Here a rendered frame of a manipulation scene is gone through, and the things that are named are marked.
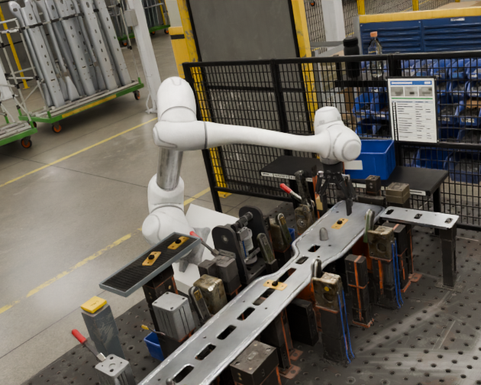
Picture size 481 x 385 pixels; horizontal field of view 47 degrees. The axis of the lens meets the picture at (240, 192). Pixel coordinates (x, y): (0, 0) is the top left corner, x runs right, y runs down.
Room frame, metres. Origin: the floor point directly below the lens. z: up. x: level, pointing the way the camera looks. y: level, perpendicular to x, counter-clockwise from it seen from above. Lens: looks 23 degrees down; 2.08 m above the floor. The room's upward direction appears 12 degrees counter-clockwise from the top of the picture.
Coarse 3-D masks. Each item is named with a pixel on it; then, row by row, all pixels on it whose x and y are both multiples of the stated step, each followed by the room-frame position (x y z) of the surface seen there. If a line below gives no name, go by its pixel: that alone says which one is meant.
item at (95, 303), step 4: (96, 296) 1.53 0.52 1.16; (88, 300) 1.52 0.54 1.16; (92, 300) 1.51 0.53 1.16; (96, 300) 1.51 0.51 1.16; (100, 300) 1.50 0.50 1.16; (104, 300) 1.50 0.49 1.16; (84, 304) 1.50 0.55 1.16; (88, 304) 1.49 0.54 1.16; (92, 304) 1.49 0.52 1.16; (96, 304) 1.48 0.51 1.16; (100, 304) 1.48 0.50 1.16; (104, 304) 1.49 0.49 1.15; (84, 308) 1.48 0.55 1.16; (88, 308) 1.47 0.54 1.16; (92, 308) 1.47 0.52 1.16; (96, 308) 1.47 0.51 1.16; (92, 312) 1.46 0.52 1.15
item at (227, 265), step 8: (224, 256) 1.77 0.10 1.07; (216, 264) 1.72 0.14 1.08; (224, 264) 1.71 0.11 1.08; (232, 264) 1.71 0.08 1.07; (224, 272) 1.69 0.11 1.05; (232, 272) 1.71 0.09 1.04; (224, 280) 1.70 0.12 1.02; (232, 280) 1.70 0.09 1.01; (224, 288) 1.71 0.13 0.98; (232, 288) 1.70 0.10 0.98; (232, 296) 1.70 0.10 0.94
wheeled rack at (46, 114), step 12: (36, 24) 8.95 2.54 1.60; (0, 60) 9.05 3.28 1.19; (132, 84) 9.69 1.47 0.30; (12, 96) 9.06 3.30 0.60; (84, 96) 9.33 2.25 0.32; (96, 96) 9.17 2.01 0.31; (108, 96) 9.19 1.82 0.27; (48, 108) 9.00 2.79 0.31; (60, 108) 8.91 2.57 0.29; (72, 108) 8.76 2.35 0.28; (84, 108) 8.82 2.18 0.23; (24, 120) 8.95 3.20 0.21; (36, 120) 8.68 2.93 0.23; (48, 120) 8.42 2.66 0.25
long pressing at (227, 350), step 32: (320, 224) 2.00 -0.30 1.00; (352, 224) 1.95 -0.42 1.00; (320, 256) 1.76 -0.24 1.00; (256, 288) 1.64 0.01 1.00; (288, 288) 1.60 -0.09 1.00; (224, 320) 1.49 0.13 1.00; (256, 320) 1.46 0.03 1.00; (192, 352) 1.36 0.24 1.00; (224, 352) 1.33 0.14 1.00; (160, 384) 1.25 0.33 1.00; (192, 384) 1.22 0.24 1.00
